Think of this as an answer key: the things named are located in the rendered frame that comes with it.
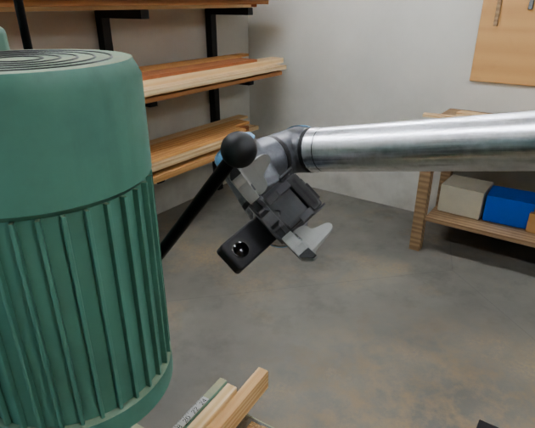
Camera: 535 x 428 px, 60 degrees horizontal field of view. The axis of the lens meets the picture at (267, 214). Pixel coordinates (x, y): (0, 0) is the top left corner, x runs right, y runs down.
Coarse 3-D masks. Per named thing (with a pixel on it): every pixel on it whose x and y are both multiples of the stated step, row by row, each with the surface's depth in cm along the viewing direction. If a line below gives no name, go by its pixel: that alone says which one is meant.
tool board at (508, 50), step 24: (504, 0) 291; (528, 0) 284; (480, 24) 303; (504, 24) 295; (528, 24) 288; (480, 48) 308; (504, 48) 300; (528, 48) 293; (480, 72) 313; (504, 72) 304; (528, 72) 297
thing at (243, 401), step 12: (264, 372) 84; (252, 384) 81; (264, 384) 84; (240, 396) 78; (252, 396) 80; (228, 408) 76; (240, 408) 77; (216, 420) 74; (228, 420) 75; (240, 420) 78
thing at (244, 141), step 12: (240, 132) 43; (228, 144) 43; (240, 144) 43; (252, 144) 43; (228, 156) 43; (240, 156) 43; (252, 156) 43; (216, 168) 46; (228, 168) 45; (216, 180) 46; (204, 192) 48; (192, 204) 49; (204, 204) 49; (180, 216) 51; (192, 216) 50; (180, 228) 52; (168, 240) 53
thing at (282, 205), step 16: (288, 176) 68; (272, 192) 68; (288, 192) 64; (304, 192) 64; (272, 208) 64; (288, 208) 64; (304, 208) 64; (320, 208) 64; (272, 224) 64; (288, 224) 64
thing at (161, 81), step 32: (0, 0) 198; (32, 0) 209; (64, 0) 220; (96, 0) 234; (128, 0) 249; (160, 0) 266; (192, 0) 285; (224, 0) 308; (256, 0) 356; (160, 64) 325; (192, 64) 325; (224, 64) 325; (256, 64) 355; (160, 96) 280; (192, 128) 367; (224, 128) 367; (256, 128) 400; (160, 160) 299; (192, 160) 322
